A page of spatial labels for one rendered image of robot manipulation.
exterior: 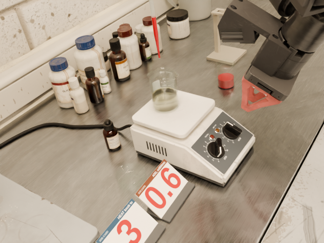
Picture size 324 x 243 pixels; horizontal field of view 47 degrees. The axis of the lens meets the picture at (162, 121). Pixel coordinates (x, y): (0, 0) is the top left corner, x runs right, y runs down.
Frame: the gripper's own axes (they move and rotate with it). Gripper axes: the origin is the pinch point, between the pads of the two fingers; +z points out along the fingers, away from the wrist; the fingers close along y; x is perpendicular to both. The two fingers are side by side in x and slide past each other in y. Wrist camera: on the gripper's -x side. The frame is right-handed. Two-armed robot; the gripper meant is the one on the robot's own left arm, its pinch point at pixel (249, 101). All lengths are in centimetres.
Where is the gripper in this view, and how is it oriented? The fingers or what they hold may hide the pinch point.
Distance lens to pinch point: 63.7
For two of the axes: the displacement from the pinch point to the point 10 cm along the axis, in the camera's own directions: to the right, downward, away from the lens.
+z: -2.8, 5.6, 7.8
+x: 8.3, 5.5, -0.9
